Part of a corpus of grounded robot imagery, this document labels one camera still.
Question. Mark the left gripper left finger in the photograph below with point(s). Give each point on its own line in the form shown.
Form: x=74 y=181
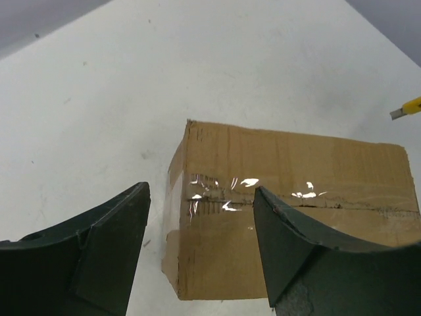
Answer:
x=82 y=266

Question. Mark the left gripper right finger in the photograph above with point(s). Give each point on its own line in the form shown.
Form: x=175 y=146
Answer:
x=312 y=269

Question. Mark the brown cardboard express box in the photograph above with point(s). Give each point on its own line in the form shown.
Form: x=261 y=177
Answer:
x=227 y=183

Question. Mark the yellow utility knife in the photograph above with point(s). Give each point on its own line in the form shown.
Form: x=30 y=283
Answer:
x=409 y=108

